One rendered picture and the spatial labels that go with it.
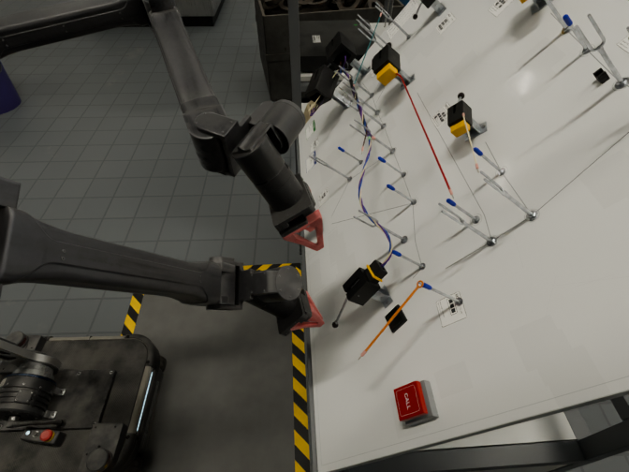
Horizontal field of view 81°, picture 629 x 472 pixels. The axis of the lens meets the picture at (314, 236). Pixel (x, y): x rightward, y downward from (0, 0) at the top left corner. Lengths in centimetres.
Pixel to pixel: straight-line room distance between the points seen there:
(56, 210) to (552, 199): 278
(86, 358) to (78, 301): 58
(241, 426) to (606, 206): 155
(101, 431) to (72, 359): 37
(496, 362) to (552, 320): 10
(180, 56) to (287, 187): 30
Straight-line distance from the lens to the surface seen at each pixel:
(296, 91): 152
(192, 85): 64
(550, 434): 110
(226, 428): 182
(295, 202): 55
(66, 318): 234
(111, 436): 165
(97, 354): 186
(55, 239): 40
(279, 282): 59
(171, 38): 77
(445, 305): 69
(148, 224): 257
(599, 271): 61
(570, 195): 66
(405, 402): 67
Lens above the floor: 173
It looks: 49 degrees down
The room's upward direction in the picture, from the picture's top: straight up
